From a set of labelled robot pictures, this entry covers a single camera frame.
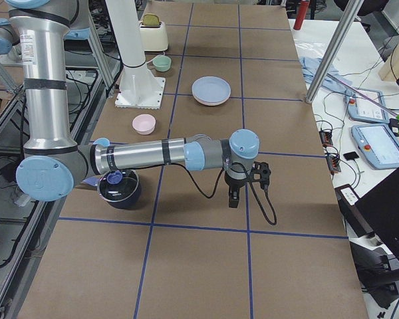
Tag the pink bowl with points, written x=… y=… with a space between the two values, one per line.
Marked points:
x=144 y=124

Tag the dark blue lidded pot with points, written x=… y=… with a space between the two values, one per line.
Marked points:
x=121 y=188

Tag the pink plate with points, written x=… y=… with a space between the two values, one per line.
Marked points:
x=210 y=103

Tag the near teach pendant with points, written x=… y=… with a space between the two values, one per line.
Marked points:
x=378 y=145

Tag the blue plate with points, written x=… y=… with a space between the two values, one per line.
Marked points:
x=211 y=88

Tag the teach pendant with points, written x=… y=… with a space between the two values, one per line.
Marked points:
x=363 y=110
x=378 y=145

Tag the aluminium frame post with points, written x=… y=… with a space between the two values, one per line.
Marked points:
x=336 y=41

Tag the cream toaster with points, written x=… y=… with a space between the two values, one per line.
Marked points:
x=154 y=39

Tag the light blue cup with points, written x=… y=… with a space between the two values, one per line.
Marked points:
x=102 y=142

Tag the black monitor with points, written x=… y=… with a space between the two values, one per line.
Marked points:
x=380 y=209

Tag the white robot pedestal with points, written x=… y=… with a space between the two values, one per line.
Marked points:
x=138 y=87

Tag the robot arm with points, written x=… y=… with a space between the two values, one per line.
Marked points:
x=54 y=163

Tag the far teach pendant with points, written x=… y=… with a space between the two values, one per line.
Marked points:
x=363 y=110

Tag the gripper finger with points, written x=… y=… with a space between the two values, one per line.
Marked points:
x=233 y=200

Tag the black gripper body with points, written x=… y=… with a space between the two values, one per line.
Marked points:
x=234 y=183

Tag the red bottle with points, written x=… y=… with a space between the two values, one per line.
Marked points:
x=301 y=14

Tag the green bowl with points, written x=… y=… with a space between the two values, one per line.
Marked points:
x=162 y=63

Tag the toast slice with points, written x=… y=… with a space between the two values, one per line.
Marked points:
x=151 y=20

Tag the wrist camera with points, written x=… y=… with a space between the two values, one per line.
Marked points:
x=261 y=173

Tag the blue cloth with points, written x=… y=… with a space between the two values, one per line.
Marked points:
x=309 y=68

